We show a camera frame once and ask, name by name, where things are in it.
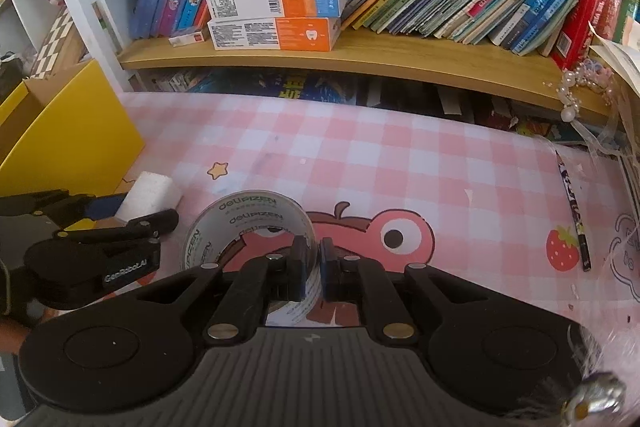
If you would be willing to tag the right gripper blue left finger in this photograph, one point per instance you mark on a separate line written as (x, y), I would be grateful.
(274, 277)

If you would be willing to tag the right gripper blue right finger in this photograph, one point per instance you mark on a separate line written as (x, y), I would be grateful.
(364, 281)

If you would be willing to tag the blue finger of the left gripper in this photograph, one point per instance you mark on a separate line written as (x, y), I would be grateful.
(147, 227)
(61, 204)

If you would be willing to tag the white charger plug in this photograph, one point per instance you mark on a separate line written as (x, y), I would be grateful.
(151, 193)

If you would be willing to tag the clear packing tape roll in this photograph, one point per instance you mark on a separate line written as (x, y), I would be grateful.
(249, 224)

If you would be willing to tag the yellow cardboard box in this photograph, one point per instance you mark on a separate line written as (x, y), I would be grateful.
(66, 132)

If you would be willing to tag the chessboard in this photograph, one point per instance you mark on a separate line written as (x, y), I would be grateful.
(62, 48)

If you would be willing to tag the small red white box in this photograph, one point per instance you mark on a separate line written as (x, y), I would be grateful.
(189, 36)

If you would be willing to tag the lower toothpaste box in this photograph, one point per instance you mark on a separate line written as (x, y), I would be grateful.
(282, 34)

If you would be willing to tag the pink cartoon desk mat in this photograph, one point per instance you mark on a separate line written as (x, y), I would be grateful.
(486, 205)

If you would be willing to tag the black patterned pencil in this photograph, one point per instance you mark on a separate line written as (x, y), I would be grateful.
(583, 247)

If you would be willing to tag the wooden bookshelf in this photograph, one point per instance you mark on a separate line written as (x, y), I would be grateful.
(104, 28)

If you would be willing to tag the pile of papers and books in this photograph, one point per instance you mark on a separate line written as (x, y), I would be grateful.
(622, 93)

